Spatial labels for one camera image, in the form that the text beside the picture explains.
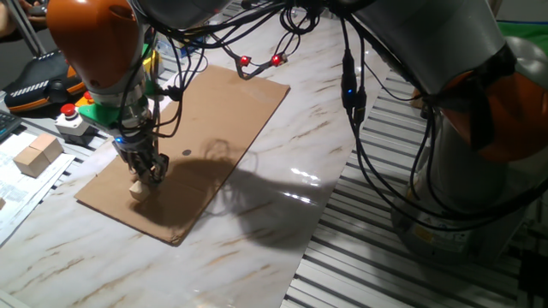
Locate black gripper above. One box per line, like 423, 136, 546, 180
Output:
112, 127, 171, 186

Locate person forearm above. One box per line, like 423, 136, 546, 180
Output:
0, 0, 49, 43

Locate white box red mushroom button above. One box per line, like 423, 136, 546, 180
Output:
54, 103, 93, 138

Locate large wooden cube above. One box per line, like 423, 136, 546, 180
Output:
28, 133, 64, 163
12, 145, 51, 179

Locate yellow box green button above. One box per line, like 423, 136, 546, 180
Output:
142, 49, 160, 78

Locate brown cardboard sheet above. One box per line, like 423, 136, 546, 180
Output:
74, 63, 291, 247

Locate flat blue box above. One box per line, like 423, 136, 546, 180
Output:
157, 37, 190, 59

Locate printed paper sheets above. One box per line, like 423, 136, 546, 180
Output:
0, 130, 76, 248

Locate black orange teach pendant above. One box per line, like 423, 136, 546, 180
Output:
3, 49, 86, 114

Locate white marble pattern mat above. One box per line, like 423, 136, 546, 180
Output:
0, 8, 386, 308

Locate grey metal bar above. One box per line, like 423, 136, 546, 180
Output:
3, 0, 46, 56

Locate green cloth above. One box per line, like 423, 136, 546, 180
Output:
496, 21, 548, 44

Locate green printed wrist mount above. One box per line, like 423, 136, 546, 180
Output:
78, 42, 156, 128

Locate black cable bundle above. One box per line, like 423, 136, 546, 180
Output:
119, 0, 548, 234

